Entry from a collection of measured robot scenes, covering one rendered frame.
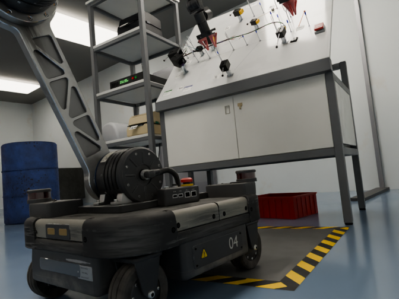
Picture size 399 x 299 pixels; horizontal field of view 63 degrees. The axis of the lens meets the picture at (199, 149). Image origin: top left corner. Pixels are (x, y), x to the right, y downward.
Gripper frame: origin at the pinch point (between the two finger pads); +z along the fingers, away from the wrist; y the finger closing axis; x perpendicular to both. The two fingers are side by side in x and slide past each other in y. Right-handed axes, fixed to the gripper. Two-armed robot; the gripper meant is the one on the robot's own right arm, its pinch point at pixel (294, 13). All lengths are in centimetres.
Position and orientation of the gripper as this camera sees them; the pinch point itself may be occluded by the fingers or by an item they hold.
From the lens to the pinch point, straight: 175.4
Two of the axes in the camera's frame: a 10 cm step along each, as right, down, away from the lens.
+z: 4.0, 8.7, 3.1
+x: -5.1, 4.9, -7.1
